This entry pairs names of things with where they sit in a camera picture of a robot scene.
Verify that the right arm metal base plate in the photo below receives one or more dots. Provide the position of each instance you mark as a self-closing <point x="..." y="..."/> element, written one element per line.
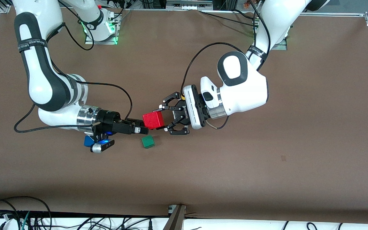
<point x="89" y="42"/>

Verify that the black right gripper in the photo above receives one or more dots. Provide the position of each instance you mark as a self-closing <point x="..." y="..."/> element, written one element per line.
<point x="110" y="118"/>

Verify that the blue wooden block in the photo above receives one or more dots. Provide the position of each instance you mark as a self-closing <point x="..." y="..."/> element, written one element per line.
<point x="88" y="141"/>

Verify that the brown table cover sheet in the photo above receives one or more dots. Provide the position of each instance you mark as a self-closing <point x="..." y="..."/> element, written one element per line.
<point x="203" y="175"/>

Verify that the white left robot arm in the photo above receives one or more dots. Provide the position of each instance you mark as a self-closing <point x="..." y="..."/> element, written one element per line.
<point x="244" y="92"/>

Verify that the red wooden block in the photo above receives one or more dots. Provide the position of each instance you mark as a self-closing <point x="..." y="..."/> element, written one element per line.
<point x="153" y="120"/>

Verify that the green wooden block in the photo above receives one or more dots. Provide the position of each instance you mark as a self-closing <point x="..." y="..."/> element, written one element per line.
<point x="148" y="141"/>

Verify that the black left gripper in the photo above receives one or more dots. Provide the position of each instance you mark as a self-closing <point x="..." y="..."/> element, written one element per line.
<point x="182" y="112"/>

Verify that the grey metal camera post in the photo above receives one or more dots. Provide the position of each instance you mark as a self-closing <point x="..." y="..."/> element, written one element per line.
<point x="176" y="220"/>

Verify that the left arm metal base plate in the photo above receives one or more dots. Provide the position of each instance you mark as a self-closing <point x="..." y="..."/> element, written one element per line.
<point x="283" y="47"/>

